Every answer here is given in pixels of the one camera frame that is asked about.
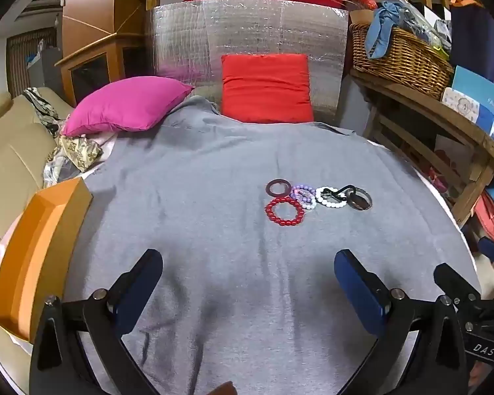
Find red pillow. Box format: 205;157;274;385
221;53;316;124

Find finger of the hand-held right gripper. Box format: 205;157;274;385
433;263;483;309

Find wooden shelf table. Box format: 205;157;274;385
350;68;494;227

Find grey blanket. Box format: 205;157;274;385
64;95;483;395

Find black and white patterned cloth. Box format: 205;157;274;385
23;87;67;136

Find gold patterned cloth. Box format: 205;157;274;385
44;134;104;187

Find maroon bangle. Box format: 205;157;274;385
265;179;291;197

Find beige sofa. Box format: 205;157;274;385
0;86;77;293

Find brown translucent bangle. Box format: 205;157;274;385
348;189;373;212

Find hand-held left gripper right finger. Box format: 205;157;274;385
333;249;468;395

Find wooden cabinet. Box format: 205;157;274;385
55;0;149;108

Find wicker basket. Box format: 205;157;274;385
349;22;454;100

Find purple bead bracelet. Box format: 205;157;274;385
290;184;317;210

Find orange cardboard box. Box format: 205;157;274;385
0;179;94;344

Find silver foil insulation mat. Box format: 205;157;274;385
146;0;350;124

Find red bags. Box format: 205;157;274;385
473;189;494;251

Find white bead bracelet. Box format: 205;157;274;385
315;186;348;208

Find blue box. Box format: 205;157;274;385
451;65;494;132

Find pink pillow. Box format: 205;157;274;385
60;76;196;137

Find white floral box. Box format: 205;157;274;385
441;87;494;132

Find red bead bracelet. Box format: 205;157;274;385
265;197;304;228

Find navy bag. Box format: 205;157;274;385
449;2;494;91

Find blue cloth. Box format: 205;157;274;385
364;2;412;59

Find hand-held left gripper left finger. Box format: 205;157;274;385
29;249;165;395

